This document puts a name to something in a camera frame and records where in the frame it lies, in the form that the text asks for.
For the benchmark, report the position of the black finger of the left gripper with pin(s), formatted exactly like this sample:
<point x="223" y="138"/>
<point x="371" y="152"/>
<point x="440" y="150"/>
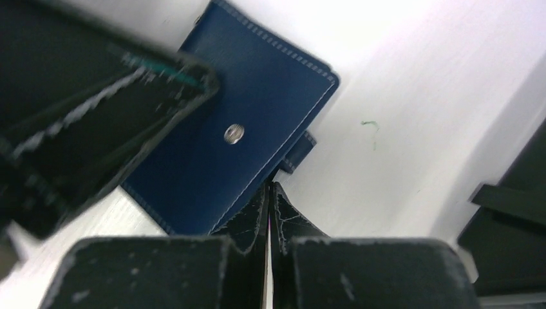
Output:
<point x="83" y="103"/>

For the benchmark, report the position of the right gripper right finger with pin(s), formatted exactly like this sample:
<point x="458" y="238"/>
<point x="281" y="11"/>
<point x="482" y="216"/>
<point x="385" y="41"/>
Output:
<point x="313" y="270"/>

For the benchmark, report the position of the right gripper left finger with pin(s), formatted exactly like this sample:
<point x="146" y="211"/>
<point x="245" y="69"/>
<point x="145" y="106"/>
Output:
<point x="226" y="269"/>

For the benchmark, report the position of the blue leather card holder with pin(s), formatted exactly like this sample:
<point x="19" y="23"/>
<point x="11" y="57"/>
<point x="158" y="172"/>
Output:
<point x="208" y="168"/>

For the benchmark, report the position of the black card tray stand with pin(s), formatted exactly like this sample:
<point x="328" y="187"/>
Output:
<point x="506" y="236"/>

